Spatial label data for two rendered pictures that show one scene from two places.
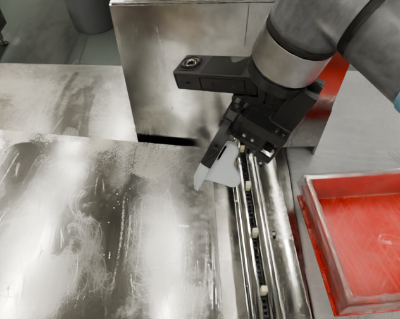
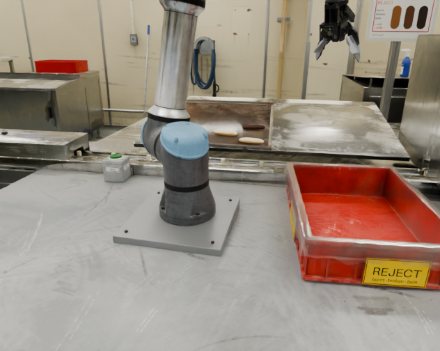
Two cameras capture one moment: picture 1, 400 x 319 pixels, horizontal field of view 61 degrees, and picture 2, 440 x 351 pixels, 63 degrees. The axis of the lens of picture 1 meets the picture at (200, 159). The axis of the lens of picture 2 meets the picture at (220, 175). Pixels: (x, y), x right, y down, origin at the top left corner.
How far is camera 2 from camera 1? 1.44 m
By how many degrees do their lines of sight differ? 80
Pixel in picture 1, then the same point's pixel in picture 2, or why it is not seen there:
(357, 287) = (307, 201)
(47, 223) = (324, 115)
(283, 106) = (327, 12)
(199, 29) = (432, 52)
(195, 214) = (345, 147)
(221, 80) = not seen: hidden behind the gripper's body
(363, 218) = (375, 217)
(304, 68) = not seen: outside the picture
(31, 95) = not seen: hidden behind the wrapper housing
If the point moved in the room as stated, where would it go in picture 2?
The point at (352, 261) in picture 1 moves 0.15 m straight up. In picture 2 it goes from (328, 204) to (335, 156)
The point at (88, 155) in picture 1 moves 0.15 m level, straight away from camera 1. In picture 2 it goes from (372, 122) to (400, 120)
